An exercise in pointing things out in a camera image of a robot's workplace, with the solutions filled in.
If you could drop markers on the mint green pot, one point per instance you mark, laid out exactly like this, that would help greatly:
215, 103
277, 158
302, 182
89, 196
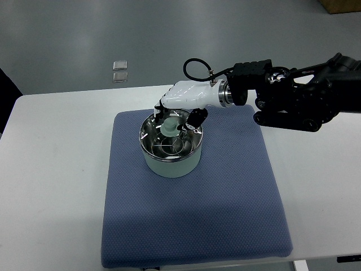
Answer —
173, 169

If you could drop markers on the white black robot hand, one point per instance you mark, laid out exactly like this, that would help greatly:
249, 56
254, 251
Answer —
194, 96

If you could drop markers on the white table leg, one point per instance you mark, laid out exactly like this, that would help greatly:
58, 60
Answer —
300, 265

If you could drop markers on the blue fabric mat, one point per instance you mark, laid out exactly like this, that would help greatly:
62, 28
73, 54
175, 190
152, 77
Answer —
227, 208

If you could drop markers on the glass lid with green knob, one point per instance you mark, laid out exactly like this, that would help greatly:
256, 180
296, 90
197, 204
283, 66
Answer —
168, 127

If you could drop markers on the metal floor plate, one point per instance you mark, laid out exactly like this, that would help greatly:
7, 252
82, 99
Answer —
120, 77
120, 65

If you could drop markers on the person in black clothes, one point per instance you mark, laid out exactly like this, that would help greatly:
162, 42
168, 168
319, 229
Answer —
9, 94

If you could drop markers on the lower metal floor plate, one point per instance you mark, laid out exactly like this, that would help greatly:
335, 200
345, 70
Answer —
120, 77

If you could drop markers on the cardboard box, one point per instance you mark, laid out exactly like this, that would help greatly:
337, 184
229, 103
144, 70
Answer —
341, 6

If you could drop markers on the upper metal floor plate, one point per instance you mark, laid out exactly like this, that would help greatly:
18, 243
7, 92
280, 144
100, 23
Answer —
120, 65

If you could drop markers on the wire steamer rack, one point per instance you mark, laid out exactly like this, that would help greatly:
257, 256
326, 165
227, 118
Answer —
179, 146

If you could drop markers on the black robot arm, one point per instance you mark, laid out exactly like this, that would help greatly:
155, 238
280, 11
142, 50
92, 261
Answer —
297, 99

